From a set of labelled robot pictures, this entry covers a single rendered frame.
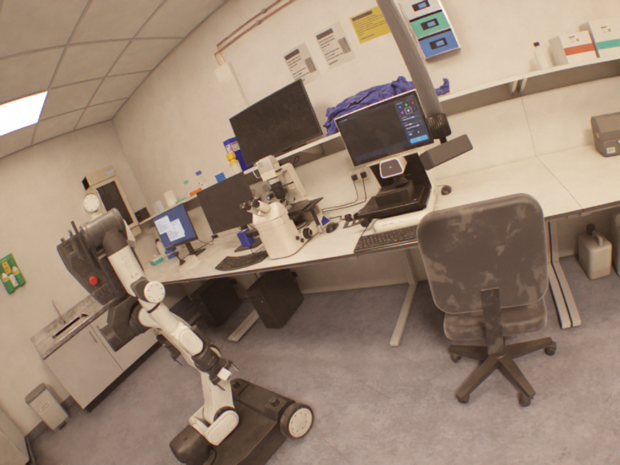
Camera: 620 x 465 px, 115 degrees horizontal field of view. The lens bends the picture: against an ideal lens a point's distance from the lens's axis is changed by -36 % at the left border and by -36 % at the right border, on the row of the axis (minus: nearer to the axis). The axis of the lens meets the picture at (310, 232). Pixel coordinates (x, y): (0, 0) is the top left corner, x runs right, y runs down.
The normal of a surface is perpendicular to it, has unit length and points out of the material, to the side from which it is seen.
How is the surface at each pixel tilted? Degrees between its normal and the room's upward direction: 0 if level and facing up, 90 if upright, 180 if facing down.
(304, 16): 90
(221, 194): 86
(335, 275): 90
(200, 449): 90
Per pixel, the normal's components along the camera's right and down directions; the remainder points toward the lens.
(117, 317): 0.73, -0.11
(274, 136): -0.46, 0.37
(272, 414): -0.68, -0.29
